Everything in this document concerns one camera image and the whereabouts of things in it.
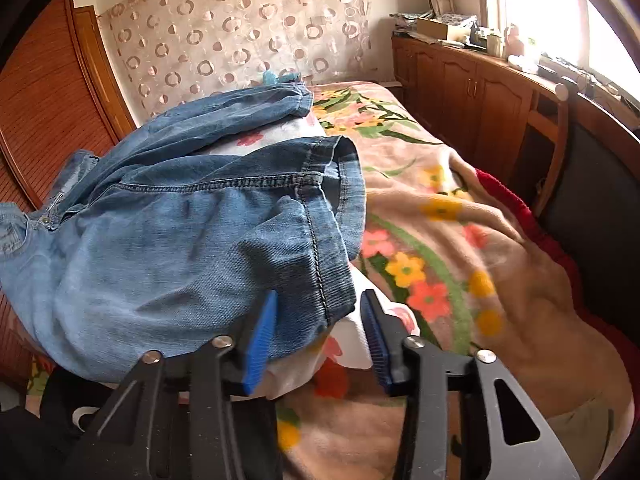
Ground light blue denim jeans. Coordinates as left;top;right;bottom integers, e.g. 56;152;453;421
1;82;366;382

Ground cardboard box on sideboard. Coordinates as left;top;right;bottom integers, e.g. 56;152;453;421
416;14;477;42

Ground pink bottle on sideboard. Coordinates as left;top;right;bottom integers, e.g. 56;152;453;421
503;24;525;58

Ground blue item at headboard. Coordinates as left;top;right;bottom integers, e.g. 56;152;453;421
262;70;302;86

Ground long wooden sideboard cabinet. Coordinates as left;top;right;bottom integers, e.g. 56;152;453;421
392;35;570;214

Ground white strawberry print sheet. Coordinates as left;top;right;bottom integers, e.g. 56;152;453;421
204;114;419;400

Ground floral brown blanket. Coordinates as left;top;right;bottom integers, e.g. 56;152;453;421
277;84;638;479

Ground window with wooden frame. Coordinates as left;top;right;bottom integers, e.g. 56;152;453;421
486;0;639;100

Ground circle patterned lace curtain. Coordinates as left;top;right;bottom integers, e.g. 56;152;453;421
99;0;370;122

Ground red fabric at bedside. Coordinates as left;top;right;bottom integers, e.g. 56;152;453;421
476;169;588;318

